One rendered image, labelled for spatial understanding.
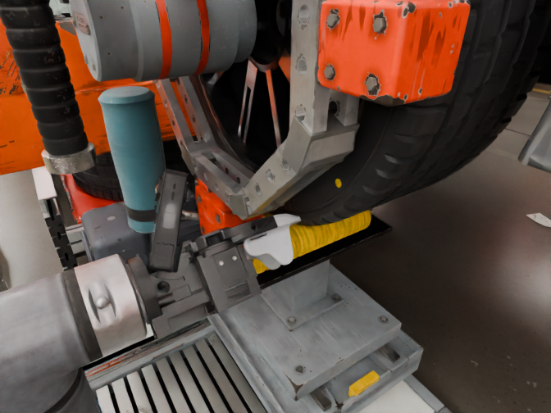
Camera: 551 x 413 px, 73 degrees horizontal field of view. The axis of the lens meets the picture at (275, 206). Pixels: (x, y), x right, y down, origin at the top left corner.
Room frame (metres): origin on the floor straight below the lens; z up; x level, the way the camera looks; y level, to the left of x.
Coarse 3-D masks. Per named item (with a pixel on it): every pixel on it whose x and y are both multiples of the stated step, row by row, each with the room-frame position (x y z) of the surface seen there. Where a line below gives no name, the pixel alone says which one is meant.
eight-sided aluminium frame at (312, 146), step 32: (320, 0) 0.35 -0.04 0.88; (160, 96) 0.76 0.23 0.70; (192, 96) 0.75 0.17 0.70; (320, 96) 0.35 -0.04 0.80; (352, 96) 0.38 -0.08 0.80; (320, 128) 0.36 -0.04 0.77; (352, 128) 0.38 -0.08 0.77; (192, 160) 0.64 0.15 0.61; (224, 160) 0.63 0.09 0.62; (288, 160) 0.38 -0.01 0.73; (320, 160) 0.36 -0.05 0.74; (224, 192) 0.53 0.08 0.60; (256, 192) 0.45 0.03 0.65; (288, 192) 0.46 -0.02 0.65
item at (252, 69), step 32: (256, 0) 0.71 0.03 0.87; (288, 0) 0.57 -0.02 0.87; (288, 32) 0.57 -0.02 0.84; (256, 64) 0.65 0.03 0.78; (288, 64) 0.57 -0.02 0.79; (224, 96) 0.79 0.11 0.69; (256, 96) 0.66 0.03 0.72; (288, 96) 0.85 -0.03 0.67; (224, 128) 0.72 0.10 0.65; (256, 128) 0.69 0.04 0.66; (288, 128) 0.60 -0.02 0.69; (256, 160) 0.64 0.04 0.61
